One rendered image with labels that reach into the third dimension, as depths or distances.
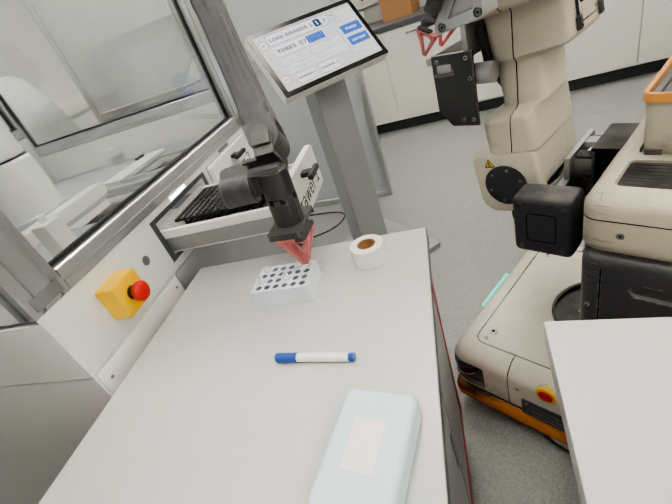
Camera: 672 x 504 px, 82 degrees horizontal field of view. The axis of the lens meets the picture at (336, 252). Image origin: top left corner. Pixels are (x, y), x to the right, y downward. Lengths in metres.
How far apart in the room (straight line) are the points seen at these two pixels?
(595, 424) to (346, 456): 0.27
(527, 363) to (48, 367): 1.09
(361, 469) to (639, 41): 3.82
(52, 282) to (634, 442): 0.84
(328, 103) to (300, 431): 1.49
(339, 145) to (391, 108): 2.06
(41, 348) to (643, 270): 1.05
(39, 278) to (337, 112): 1.40
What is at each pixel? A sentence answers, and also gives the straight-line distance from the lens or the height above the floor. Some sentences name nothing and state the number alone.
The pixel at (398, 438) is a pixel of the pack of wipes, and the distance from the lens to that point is 0.49.
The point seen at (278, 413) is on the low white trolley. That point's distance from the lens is 0.62.
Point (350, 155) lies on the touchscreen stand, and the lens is 1.93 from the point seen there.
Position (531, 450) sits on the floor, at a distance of 1.39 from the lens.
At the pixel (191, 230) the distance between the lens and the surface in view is 0.97.
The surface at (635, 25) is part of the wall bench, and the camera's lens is 3.97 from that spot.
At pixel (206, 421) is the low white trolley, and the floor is 0.76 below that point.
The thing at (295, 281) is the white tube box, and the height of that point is 0.80.
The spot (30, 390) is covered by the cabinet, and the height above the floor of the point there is 0.78.
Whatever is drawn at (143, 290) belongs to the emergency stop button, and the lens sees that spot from 0.84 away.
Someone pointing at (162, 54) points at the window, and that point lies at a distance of 1.29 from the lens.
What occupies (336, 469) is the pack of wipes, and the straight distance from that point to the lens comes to 0.49.
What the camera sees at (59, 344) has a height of 0.89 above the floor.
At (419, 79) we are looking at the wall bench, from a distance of 3.82.
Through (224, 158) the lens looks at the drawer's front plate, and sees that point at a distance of 1.30.
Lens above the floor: 1.22
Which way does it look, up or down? 31 degrees down
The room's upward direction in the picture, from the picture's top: 21 degrees counter-clockwise
